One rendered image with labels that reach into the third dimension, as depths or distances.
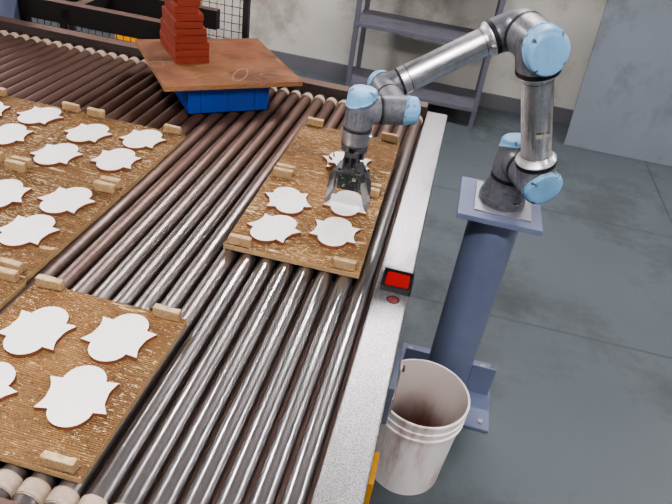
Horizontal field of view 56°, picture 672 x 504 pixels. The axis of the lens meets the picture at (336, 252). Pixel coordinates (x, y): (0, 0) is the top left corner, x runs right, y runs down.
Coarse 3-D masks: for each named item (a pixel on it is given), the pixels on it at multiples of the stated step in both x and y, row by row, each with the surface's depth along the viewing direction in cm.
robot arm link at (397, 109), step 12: (384, 96) 161; (396, 96) 162; (408, 96) 162; (384, 108) 160; (396, 108) 160; (408, 108) 161; (420, 108) 163; (384, 120) 161; (396, 120) 162; (408, 120) 163
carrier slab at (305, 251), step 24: (264, 192) 182; (312, 192) 185; (336, 192) 187; (312, 216) 174; (360, 216) 177; (288, 240) 163; (312, 240) 164; (360, 240) 167; (312, 264) 156; (360, 264) 158
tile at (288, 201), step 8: (280, 192) 180; (288, 192) 181; (296, 192) 182; (272, 200) 176; (280, 200) 177; (288, 200) 177; (296, 200) 178; (304, 200) 178; (272, 208) 174; (280, 208) 173; (288, 208) 174; (296, 208) 174; (304, 208) 176
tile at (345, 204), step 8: (344, 192) 185; (352, 192) 186; (328, 200) 180; (336, 200) 181; (344, 200) 181; (352, 200) 182; (360, 200) 182; (328, 208) 179; (336, 208) 177; (344, 208) 178; (352, 208) 178; (360, 208) 179; (336, 216) 176; (344, 216) 175; (352, 216) 176
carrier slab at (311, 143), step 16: (304, 128) 222; (320, 128) 224; (304, 144) 211; (320, 144) 213; (336, 144) 214; (384, 144) 219; (288, 160) 200; (304, 160) 202; (320, 160) 203; (384, 160) 209; (304, 176) 193; (320, 176) 194; (384, 176) 199; (384, 192) 191
